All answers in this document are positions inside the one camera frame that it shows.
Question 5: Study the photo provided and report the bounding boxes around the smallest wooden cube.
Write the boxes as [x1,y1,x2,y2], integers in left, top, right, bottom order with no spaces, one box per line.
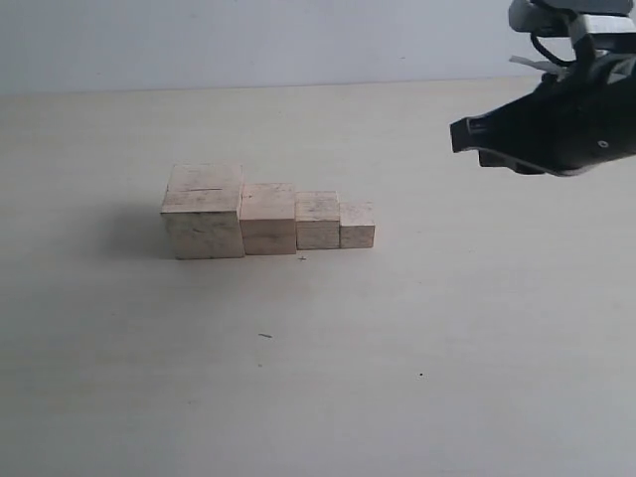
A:
[340,202,376,248]

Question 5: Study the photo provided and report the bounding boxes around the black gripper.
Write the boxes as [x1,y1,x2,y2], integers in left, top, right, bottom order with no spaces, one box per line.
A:
[449,56,635,177]

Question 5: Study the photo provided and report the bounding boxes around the third largest wooden cube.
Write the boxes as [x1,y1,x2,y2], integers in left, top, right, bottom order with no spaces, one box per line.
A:
[295,191,340,250]

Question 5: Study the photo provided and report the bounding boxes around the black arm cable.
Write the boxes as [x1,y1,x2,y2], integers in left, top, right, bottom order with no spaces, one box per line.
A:
[529,32,580,69]

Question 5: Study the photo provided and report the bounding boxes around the second largest wooden cube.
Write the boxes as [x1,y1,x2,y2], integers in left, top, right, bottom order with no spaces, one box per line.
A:
[239,183,297,255]

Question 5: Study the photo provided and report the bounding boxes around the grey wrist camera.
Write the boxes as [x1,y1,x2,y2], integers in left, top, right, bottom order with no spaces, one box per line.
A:
[508,0,635,45]

